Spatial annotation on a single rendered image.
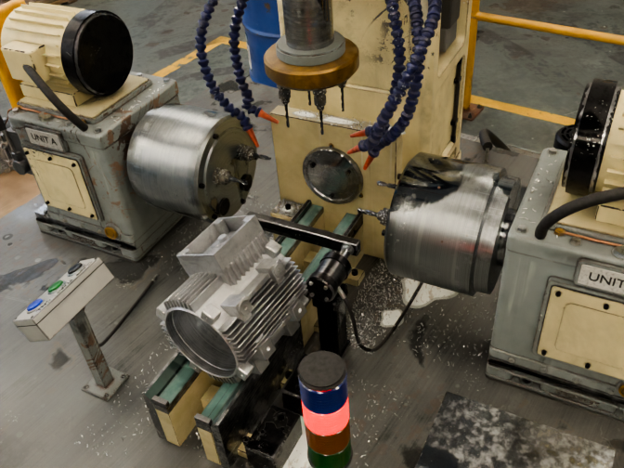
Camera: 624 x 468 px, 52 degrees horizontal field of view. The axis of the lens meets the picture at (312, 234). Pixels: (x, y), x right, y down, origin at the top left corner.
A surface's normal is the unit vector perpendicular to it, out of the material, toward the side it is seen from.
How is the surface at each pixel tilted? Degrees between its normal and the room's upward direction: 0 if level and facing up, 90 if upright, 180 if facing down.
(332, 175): 90
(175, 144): 39
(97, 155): 89
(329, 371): 0
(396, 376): 0
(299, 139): 90
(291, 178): 90
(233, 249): 67
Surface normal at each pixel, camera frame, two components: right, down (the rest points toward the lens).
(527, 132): -0.07, -0.77
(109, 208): -0.45, 0.59
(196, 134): -0.25, -0.45
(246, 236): 0.76, -0.04
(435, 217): -0.38, -0.09
